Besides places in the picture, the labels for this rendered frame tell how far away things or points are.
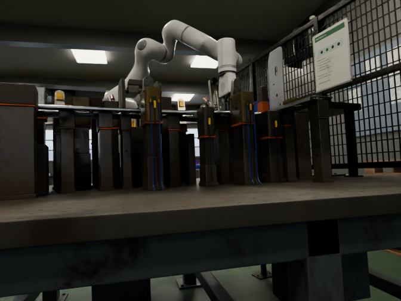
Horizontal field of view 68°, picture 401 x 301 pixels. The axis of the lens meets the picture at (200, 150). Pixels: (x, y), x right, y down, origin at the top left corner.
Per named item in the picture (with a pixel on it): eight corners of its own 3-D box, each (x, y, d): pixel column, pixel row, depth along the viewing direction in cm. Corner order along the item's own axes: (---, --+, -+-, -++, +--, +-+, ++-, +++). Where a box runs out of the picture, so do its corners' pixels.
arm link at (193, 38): (196, 51, 160) (238, 73, 146) (178, 40, 147) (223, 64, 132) (203, 34, 158) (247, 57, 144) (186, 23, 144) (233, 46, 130)
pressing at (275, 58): (284, 115, 139) (280, 45, 141) (270, 119, 149) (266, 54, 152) (286, 115, 139) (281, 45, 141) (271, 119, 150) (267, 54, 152)
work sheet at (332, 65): (351, 80, 138) (346, 17, 140) (315, 92, 158) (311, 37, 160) (355, 80, 138) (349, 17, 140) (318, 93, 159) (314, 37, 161)
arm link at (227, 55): (224, 72, 143) (214, 67, 135) (222, 46, 144) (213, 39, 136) (240, 68, 138) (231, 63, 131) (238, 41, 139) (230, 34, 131)
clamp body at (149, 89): (148, 192, 93) (145, 83, 95) (141, 190, 104) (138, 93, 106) (169, 191, 95) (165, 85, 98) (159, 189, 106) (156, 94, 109)
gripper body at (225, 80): (215, 75, 139) (216, 98, 139) (225, 68, 130) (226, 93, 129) (229, 76, 142) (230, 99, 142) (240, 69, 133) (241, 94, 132)
